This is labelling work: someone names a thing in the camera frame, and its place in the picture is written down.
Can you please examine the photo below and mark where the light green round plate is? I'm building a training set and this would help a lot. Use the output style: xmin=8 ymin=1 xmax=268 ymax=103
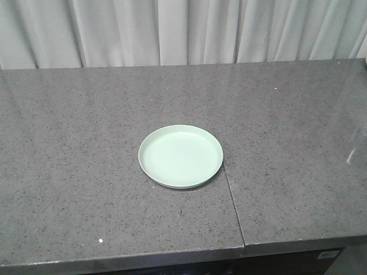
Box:
xmin=138 ymin=125 xmax=224 ymax=189

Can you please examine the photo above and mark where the white pleated curtain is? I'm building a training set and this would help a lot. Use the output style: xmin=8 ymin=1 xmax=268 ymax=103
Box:
xmin=1 ymin=1 xmax=366 ymax=69

